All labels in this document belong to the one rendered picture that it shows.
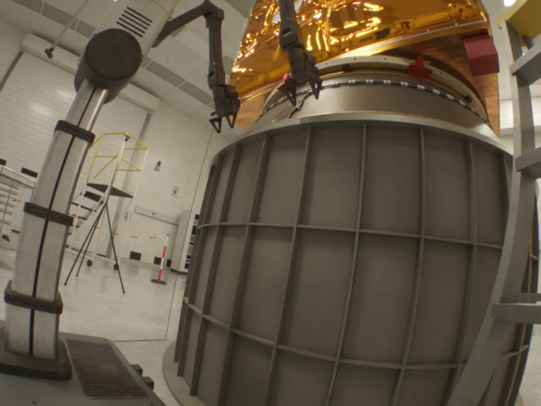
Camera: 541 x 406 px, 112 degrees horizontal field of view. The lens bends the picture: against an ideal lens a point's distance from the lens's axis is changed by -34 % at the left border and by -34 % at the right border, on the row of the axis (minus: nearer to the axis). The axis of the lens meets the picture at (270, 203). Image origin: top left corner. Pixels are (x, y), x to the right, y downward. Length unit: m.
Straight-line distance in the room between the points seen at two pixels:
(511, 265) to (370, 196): 0.48
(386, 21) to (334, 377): 1.61
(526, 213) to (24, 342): 1.12
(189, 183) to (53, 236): 8.98
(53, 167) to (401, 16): 1.60
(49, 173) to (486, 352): 0.96
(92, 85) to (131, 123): 8.17
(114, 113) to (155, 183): 2.59
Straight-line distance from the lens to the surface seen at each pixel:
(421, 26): 1.57
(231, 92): 1.34
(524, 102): 0.84
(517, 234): 0.62
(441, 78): 1.58
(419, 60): 1.52
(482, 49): 1.44
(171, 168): 9.29
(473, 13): 1.57
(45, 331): 0.72
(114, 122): 8.77
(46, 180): 0.70
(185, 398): 1.25
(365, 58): 1.48
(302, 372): 0.89
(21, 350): 0.75
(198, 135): 10.10
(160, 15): 0.88
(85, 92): 0.78
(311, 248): 0.86
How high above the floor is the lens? 0.63
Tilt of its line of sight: 14 degrees up
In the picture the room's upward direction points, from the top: 10 degrees clockwise
